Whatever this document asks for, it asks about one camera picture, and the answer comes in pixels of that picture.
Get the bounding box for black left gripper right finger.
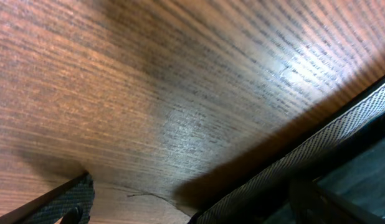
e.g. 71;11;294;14
288;179;385;224

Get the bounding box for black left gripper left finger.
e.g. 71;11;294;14
0;172;95;224

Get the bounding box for black shorts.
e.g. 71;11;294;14
191;75;385;224

